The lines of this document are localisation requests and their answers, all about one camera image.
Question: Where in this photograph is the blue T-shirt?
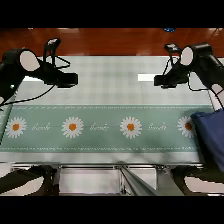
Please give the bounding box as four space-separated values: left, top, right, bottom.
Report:
190 107 224 173

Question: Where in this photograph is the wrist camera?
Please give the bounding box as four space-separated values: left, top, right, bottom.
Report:
42 37 72 70
162 42 183 77

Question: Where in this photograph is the black cable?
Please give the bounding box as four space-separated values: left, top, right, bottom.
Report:
187 73 210 92
0 83 57 108

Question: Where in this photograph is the silver frame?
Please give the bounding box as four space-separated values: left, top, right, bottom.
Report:
0 161 224 197

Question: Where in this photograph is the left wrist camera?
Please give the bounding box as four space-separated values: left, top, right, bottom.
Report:
42 37 72 70

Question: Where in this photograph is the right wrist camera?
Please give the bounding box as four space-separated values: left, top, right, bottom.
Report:
162 42 183 77

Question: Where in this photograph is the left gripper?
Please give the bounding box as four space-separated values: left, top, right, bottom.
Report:
49 71 80 90

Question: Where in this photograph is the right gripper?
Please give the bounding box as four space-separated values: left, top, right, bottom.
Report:
153 67 190 90

